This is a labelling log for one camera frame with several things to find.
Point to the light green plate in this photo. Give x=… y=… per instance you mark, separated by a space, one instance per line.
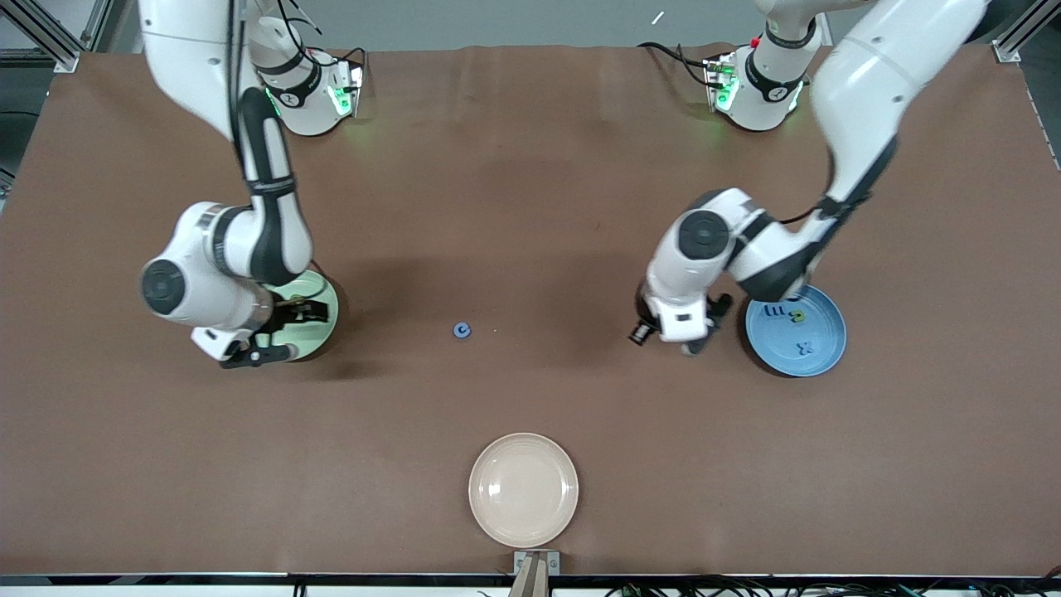
x=319 y=286

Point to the beige camera mount arm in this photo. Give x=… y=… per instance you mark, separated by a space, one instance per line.
x=530 y=584

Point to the blue foam letter m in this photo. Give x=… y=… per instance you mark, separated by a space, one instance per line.
x=775 y=311

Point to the blue foam letter x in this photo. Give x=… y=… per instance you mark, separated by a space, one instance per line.
x=803 y=348

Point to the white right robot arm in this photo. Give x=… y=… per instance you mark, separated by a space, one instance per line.
x=186 y=50

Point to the beige plate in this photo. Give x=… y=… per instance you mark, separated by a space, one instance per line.
x=523 y=489

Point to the blue foam letter G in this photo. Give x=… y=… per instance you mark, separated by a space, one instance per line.
x=456 y=331

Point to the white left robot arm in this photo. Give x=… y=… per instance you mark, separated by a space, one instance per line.
x=870 y=83

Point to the aluminium frame post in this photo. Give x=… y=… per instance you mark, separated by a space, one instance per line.
x=41 y=29
x=1015 y=46

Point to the grey metal camera bracket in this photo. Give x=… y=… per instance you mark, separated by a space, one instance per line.
x=519 y=569

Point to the black table edge rail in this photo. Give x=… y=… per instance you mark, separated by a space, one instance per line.
x=166 y=580

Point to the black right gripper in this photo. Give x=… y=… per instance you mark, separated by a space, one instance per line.
x=292 y=314

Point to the brown table cover sheet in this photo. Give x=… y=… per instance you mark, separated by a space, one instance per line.
x=539 y=207

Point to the blue plate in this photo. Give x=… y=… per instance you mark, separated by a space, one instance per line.
x=821 y=340

